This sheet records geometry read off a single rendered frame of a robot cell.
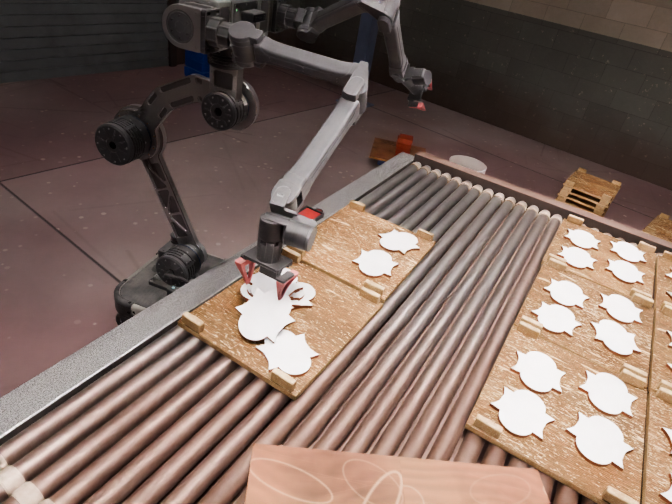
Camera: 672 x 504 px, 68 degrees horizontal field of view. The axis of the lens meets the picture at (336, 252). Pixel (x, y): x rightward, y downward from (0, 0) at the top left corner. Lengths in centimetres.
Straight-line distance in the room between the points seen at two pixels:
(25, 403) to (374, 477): 68
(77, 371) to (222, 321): 32
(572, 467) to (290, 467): 60
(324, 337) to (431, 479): 46
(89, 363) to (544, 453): 98
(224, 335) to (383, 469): 51
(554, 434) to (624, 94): 526
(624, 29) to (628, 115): 86
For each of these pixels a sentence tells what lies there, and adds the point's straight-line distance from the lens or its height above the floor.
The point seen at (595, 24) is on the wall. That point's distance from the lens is 625.
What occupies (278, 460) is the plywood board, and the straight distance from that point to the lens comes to 88.
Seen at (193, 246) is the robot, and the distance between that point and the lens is 246.
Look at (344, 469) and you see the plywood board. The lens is 89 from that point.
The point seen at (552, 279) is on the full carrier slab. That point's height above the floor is 95.
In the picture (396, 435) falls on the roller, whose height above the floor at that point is 92.
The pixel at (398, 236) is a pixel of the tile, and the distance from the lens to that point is 166.
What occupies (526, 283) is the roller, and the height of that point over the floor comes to 92.
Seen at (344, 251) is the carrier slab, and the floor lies 94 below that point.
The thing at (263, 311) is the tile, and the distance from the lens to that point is 119.
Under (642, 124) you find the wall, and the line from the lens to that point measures 624.
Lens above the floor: 178
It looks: 33 degrees down
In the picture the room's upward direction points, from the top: 11 degrees clockwise
